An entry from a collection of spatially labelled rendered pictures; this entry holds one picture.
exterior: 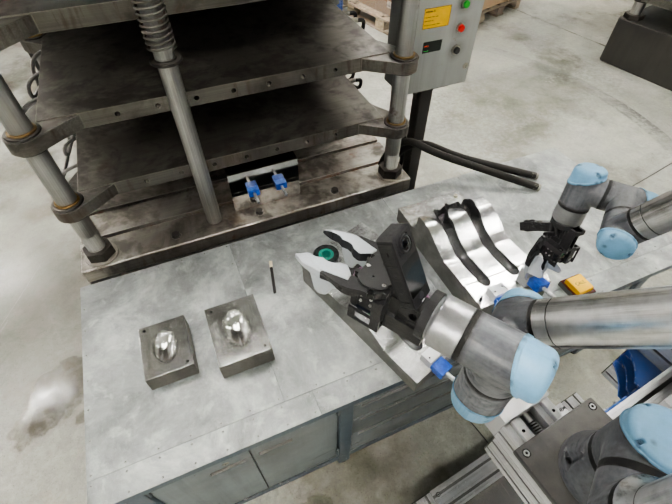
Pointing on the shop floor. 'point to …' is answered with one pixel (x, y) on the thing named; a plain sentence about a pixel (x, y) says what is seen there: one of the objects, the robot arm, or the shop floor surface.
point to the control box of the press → (435, 59)
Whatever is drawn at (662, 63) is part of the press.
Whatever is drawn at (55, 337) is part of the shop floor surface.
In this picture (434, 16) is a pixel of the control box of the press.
